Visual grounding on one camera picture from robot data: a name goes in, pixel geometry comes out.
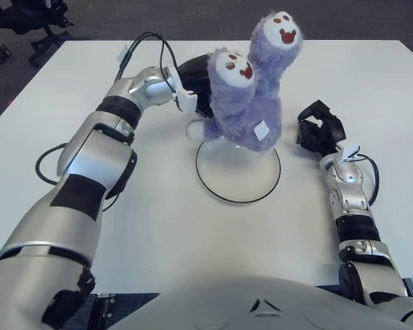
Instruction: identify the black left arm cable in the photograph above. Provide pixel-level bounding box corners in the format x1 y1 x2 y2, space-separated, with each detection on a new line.
35 32 178 212

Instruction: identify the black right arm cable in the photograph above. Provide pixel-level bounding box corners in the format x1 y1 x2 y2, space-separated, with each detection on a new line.
354 153 380 207

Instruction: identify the white plate with black rim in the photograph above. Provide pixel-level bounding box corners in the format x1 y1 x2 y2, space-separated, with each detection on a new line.
195 139 282 204

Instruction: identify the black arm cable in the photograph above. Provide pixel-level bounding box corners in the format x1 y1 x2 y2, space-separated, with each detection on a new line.
35 32 178 212
354 153 380 207

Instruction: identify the purple plush bunny doll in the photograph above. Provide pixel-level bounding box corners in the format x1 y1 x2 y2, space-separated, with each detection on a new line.
187 10 304 154

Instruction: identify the grey robot torso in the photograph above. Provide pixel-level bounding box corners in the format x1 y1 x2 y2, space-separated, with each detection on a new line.
106 274 413 330

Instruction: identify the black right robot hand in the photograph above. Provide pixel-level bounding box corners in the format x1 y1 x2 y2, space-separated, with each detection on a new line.
297 99 347 157

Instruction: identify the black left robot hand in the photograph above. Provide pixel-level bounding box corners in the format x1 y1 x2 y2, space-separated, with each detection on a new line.
171 54 214 120

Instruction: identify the metal table bracket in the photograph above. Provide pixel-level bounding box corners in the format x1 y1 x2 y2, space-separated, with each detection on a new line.
95 292 117 319

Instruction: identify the black office chair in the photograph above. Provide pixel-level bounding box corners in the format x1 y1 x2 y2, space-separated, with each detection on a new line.
0 0 90 68

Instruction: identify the white cable label tag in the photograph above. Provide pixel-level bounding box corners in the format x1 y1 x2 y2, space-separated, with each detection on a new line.
116 44 129 65

